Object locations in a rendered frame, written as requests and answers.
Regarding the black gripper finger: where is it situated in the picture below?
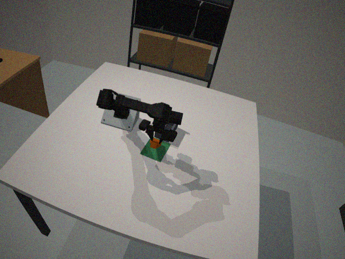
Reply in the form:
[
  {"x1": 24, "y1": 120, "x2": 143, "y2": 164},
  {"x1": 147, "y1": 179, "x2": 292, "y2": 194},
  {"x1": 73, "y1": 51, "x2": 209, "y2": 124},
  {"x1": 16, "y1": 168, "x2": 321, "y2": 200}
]
[
  {"x1": 145, "y1": 131, "x2": 154, "y2": 141},
  {"x1": 159, "y1": 136, "x2": 166, "y2": 144}
]

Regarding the orange l-shaped part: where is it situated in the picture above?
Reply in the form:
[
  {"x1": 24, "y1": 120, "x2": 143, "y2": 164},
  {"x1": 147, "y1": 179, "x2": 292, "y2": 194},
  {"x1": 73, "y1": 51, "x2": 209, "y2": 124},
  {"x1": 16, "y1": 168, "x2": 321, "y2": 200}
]
[{"x1": 149, "y1": 138, "x2": 162, "y2": 149}]

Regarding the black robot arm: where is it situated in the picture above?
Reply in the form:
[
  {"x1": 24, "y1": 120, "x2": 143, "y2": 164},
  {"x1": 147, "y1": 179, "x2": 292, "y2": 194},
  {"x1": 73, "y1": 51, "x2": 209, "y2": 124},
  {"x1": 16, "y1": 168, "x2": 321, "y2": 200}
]
[{"x1": 96, "y1": 88, "x2": 183, "y2": 125}]

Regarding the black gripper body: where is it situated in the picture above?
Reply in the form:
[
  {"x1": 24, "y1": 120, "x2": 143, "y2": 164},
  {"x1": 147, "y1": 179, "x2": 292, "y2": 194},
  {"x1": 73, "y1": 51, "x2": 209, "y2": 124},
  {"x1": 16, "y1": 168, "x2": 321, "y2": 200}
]
[{"x1": 139, "y1": 119, "x2": 177, "y2": 142}]

